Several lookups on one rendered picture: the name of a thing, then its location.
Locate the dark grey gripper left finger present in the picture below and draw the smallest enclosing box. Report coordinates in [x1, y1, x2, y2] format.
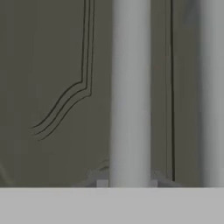
[70, 166, 110, 188]

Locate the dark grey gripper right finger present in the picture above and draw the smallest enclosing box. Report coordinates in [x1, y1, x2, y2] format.
[150, 170, 183, 188]

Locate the grey cabinet door bar handle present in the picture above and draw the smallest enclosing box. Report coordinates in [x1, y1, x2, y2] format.
[199, 0, 224, 188]
[109, 0, 152, 188]

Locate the dark olive cabinet door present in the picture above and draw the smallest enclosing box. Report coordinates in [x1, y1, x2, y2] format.
[171, 0, 224, 188]
[0, 0, 173, 188]

